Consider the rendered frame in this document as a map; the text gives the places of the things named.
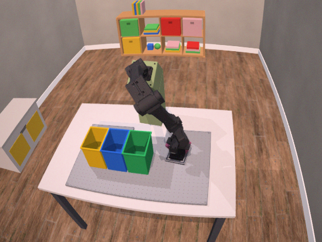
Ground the blue bin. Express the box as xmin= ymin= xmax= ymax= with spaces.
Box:
xmin=100 ymin=128 xmax=130 ymax=172

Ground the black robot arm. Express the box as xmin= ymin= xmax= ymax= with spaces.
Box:
xmin=125 ymin=58 xmax=190 ymax=154

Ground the yellow open-top bin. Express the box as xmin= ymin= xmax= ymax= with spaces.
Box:
xmin=80 ymin=127 xmax=109 ymax=169

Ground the green bin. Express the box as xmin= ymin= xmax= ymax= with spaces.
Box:
xmin=121 ymin=130 xmax=154 ymax=175

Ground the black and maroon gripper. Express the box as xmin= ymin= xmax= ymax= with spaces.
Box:
xmin=165 ymin=137 xmax=191 ymax=154

